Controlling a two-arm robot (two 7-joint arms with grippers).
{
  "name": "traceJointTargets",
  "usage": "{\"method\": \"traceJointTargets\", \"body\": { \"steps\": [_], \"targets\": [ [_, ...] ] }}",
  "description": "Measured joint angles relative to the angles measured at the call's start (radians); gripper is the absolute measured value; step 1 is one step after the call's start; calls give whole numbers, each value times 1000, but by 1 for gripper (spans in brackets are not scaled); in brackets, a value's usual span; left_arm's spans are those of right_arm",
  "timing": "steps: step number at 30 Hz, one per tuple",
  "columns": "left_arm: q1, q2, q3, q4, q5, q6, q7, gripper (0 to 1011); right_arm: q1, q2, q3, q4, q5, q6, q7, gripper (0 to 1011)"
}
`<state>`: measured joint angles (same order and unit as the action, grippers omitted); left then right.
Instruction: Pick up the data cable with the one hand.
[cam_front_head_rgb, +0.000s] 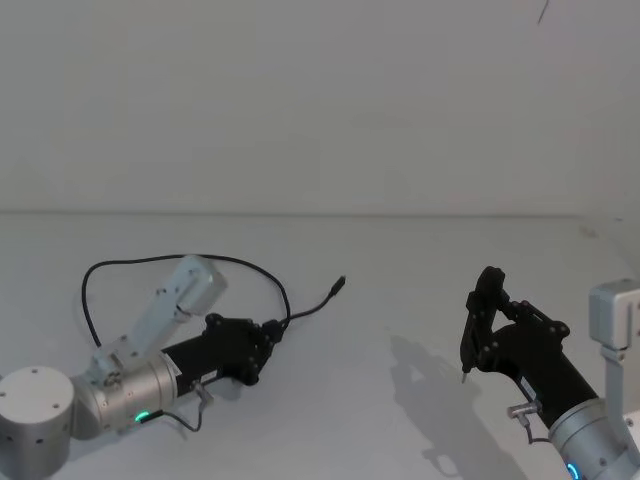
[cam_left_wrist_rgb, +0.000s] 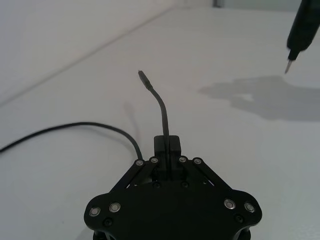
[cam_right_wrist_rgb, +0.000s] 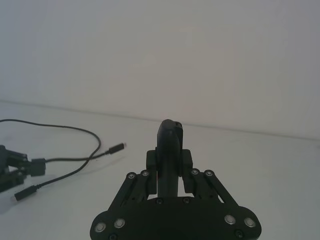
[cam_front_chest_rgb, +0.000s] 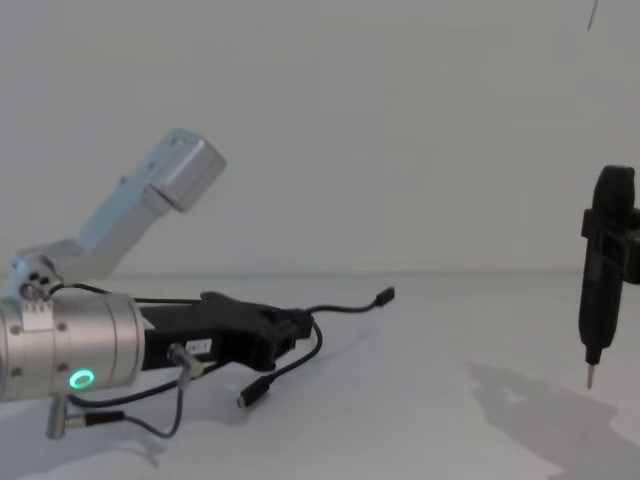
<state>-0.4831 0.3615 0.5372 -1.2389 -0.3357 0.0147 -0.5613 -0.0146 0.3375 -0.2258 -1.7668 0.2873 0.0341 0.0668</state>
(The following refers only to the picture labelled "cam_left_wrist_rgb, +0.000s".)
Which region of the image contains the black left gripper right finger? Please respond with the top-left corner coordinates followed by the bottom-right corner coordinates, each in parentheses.
top-left (166, 135), bottom-right (234, 192)

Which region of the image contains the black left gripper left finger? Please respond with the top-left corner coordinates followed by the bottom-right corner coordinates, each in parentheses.
top-left (109, 135), bottom-right (168, 194)

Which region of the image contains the thin black cable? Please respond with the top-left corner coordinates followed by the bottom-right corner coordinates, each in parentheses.
top-left (0, 69), bottom-right (171, 161)

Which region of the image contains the black pen-shaped tool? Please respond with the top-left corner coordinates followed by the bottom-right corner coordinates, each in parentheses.
top-left (284, 0), bottom-right (320, 75)

